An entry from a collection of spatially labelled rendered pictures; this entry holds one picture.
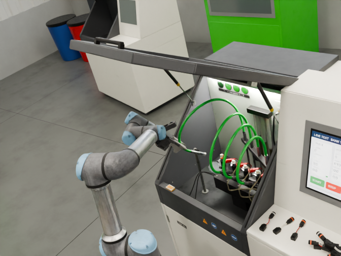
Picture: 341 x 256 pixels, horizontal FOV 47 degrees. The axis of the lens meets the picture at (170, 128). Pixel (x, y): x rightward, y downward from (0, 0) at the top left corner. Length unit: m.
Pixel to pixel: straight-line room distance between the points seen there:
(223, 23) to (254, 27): 0.45
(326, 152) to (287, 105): 0.26
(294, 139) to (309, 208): 0.33
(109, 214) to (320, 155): 0.94
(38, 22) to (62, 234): 5.84
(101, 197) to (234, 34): 3.57
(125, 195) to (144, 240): 2.14
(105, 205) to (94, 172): 0.18
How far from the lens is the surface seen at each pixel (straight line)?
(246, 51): 2.41
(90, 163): 1.68
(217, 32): 5.14
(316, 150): 1.80
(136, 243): 1.83
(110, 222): 1.82
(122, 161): 1.64
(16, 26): 8.65
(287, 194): 1.99
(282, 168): 1.95
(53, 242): 3.82
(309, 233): 1.93
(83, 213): 3.96
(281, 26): 4.59
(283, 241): 1.90
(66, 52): 8.10
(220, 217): 2.08
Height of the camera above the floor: 2.40
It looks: 30 degrees down
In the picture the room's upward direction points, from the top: 15 degrees counter-clockwise
